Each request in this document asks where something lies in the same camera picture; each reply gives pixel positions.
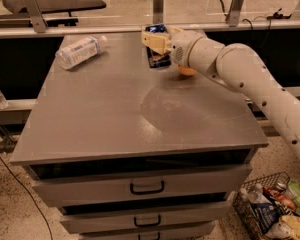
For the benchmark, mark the bottom grey drawer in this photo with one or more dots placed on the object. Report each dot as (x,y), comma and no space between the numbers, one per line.
(170,232)

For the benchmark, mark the middle grey drawer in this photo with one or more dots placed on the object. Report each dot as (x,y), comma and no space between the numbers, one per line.
(145,218)

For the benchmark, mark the grey drawer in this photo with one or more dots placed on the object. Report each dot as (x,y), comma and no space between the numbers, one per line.
(145,218)
(99,189)
(170,232)

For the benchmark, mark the metal bracket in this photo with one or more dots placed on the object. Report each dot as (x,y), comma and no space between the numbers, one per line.
(38,23)
(233,16)
(158,9)

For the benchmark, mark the left metal bracket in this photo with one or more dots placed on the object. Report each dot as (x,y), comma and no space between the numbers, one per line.
(38,23)

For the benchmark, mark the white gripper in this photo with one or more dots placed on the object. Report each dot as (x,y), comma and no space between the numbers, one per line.
(178,48)

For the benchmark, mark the wire basket with snacks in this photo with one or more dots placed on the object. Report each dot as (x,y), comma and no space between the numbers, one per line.
(269,207)

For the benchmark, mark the right metal bracket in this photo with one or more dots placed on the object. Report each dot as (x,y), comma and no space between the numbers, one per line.
(233,16)

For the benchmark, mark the middle metal bracket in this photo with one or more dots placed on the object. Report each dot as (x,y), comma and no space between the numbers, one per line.
(158,9)

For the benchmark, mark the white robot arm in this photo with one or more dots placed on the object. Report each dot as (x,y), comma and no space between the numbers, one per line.
(236,67)

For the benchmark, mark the orange fruit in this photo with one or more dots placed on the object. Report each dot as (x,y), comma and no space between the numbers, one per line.
(186,71)

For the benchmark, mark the clear plastic water bottle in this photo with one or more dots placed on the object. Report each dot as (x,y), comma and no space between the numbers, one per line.
(74,54)

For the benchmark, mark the top grey drawer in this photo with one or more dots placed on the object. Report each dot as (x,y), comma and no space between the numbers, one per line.
(99,189)

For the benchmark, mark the blue pepsi can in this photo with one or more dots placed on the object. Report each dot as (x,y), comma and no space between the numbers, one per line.
(156,60)

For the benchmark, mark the grey drawer cabinet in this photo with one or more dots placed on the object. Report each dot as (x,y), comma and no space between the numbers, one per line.
(114,115)

